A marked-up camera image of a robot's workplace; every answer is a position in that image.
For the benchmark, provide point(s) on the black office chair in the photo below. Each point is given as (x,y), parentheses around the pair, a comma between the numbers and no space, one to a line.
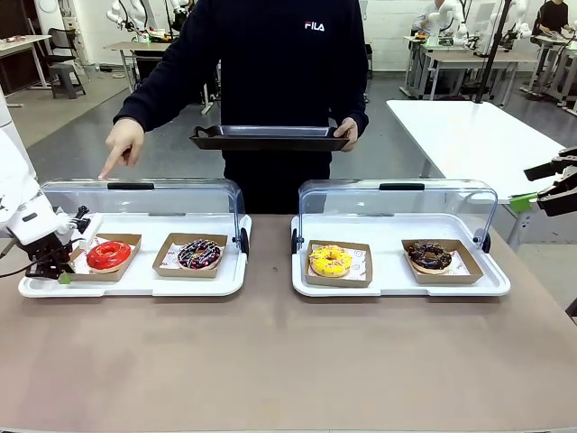
(61,43)

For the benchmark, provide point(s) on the red glazed donut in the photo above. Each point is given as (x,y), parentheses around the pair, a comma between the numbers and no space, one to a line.
(97,260)

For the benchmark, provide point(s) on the person right forearm navy sleeve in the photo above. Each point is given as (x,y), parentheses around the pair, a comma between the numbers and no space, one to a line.
(144,99)

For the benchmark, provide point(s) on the person left forearm navy sleeve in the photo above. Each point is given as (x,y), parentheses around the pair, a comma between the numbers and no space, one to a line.
(354,97)

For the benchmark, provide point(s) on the cardboard tray of chocolate donut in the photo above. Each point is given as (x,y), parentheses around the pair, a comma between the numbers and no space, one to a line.
(469,275)

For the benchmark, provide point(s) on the dark table edge fixture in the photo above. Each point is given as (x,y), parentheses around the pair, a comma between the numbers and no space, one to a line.
(572,311)

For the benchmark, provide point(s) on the white side table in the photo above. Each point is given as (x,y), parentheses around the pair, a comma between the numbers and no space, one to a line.
(469,140)

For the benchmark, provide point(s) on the dark donut with colourful sprinkles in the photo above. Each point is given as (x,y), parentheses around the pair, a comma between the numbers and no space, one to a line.
(189,261)

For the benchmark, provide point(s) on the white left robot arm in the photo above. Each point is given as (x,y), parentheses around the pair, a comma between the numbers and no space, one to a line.
(15,189)

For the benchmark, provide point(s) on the black stand pole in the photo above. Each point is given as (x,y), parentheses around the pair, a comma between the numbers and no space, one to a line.
(491,49)

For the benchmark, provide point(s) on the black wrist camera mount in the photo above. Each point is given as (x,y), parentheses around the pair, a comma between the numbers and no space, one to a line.
(80,218)

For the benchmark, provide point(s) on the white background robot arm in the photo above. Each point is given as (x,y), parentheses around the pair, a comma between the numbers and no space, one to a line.
(446,18)
(124,15)
(518,22)

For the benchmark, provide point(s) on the grey background workbench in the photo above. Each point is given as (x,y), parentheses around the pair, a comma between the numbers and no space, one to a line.
(469,58)

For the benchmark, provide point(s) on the light wooden background table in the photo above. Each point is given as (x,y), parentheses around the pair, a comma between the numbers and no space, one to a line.
(22,45)

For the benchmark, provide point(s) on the black serving tray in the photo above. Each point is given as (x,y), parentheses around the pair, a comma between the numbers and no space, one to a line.
(270,142)

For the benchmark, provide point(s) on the cardboard tray of red donut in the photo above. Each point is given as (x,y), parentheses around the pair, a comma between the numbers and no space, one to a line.
(130,252)

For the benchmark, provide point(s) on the white display tray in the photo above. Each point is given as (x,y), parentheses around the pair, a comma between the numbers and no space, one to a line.
(135,288)
(387,284)

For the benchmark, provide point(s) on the background person dark clothes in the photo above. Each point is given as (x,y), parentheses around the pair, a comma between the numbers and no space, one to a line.
(552,15)

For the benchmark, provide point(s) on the person torso navy sweater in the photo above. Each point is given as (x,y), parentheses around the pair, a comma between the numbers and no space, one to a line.
(275,72)

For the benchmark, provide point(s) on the cardboard tray of yellow donut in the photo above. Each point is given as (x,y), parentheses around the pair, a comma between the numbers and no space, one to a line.
(360,279)

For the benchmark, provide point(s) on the cardboard tray of sprinkle donut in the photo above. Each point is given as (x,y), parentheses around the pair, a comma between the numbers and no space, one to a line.
(164,270)

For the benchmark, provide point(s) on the yellow glazed donut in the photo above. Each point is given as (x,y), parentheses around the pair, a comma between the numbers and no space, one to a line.
(320,266)

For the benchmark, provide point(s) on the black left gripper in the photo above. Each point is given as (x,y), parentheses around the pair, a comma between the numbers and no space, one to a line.
(47,252)

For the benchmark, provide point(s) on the chocolate glazed donut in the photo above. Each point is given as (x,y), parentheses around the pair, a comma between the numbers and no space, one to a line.
(419,261)

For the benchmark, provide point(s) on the background person white shirt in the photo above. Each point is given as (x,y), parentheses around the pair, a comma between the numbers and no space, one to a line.
(426,15)

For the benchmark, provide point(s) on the person right hand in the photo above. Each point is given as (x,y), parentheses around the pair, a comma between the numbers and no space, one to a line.
(126,140)

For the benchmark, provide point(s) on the person left hand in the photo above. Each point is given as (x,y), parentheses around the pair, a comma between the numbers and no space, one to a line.
(351,131)

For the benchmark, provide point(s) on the clear display cover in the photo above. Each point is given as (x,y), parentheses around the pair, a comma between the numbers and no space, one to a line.
(189,198)
(405,203)

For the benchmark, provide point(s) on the grey plastic stool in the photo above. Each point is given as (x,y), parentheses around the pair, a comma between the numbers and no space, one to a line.
(66,79)

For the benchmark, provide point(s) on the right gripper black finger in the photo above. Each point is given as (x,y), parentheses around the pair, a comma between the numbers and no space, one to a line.
(547,169)
(559,200)

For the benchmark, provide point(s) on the paper liner under chocolate donut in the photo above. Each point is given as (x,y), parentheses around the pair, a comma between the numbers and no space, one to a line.
(459,264)

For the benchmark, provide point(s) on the paper liner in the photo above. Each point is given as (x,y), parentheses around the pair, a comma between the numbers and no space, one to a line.
(359,261)
(169,258)
(80,264)
(459,264)

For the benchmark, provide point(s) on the paper liner under yellow donut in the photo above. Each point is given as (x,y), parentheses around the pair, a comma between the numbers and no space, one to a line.
(359,261)

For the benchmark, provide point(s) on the beige background workbench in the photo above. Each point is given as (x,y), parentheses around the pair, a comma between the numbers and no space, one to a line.
(140,46)

